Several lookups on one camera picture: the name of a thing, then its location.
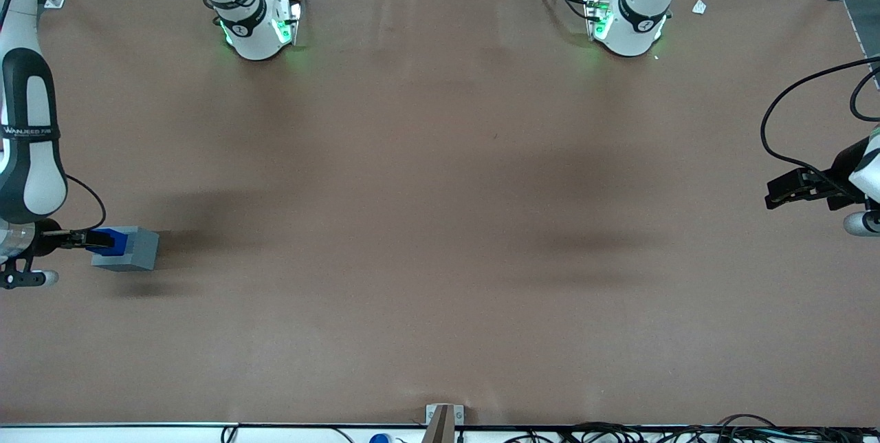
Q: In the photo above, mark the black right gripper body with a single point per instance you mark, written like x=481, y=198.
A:
x=48, y=237

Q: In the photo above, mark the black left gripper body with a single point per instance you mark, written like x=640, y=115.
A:
x=840, y=171

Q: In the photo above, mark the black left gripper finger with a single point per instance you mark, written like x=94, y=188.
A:
x=790, y=183
x=790, y=199

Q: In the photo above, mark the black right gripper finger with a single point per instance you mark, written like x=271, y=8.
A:
x=86, y=235
x=86, y=244

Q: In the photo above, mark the blue plastic part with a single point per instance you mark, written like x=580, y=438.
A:
x=119, y=242

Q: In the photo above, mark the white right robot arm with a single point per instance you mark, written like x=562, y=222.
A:
x=27, y=168

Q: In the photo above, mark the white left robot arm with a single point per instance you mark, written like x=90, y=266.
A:
x=636, y=16

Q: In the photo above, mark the gray square base block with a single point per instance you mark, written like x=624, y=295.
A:
x=143, y=250

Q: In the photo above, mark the white paper scrap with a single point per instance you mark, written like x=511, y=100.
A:
x=699, y=7

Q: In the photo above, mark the blue round cap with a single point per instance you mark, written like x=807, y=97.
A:
x=379, y=439

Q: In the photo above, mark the brown table mat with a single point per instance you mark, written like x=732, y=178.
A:
x=440, y=257

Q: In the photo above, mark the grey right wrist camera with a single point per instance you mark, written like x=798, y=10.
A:
x=27, y=278

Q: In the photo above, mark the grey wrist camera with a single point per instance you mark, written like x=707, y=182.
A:
x=861, y=223
x=27, y=278

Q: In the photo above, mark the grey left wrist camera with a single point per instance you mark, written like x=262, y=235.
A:
x=861, y=223

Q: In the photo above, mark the metal bracket with brown post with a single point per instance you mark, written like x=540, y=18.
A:
x=443, y=422

